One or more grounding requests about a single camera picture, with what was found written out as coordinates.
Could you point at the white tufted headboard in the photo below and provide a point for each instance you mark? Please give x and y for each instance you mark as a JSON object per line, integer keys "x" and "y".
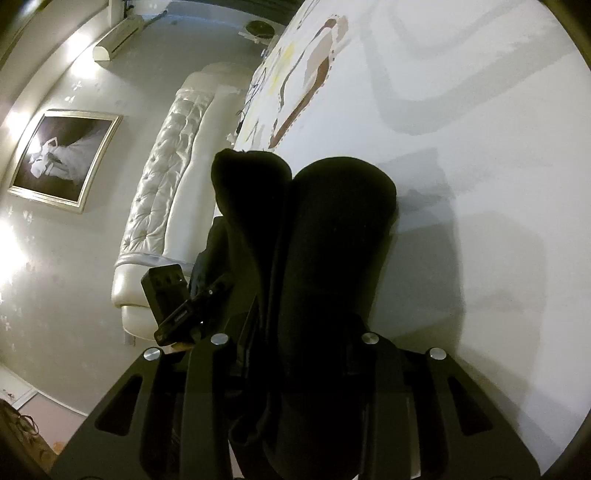
{"x": 166, "y": 184}

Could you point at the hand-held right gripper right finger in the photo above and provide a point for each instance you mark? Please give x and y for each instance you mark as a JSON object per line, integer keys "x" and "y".
{"x": 385, "y": 374}

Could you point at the white standing fan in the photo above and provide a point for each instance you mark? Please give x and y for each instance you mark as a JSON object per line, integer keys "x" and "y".
{"x": 259, "y": 30}

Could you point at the black pants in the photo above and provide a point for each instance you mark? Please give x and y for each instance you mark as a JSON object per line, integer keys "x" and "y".
{"x": 332, "y": 230}

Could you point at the white air conditioner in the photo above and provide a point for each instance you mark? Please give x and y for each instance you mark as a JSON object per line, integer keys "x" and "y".
{"x": 117, "y": 39}

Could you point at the framed wall picture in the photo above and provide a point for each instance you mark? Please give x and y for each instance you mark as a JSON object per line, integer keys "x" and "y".
{"x": 62, "y": 157}

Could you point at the patterned white bedsheet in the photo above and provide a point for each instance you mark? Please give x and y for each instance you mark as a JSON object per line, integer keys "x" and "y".
{"x": 485, "y": 138}

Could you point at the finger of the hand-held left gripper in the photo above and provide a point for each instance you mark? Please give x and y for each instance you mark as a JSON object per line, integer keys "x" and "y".
{"x": 203, "y": 272}

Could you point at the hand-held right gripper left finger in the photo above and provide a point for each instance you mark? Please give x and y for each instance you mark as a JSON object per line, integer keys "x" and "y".
{"x": 205, "y": 374}

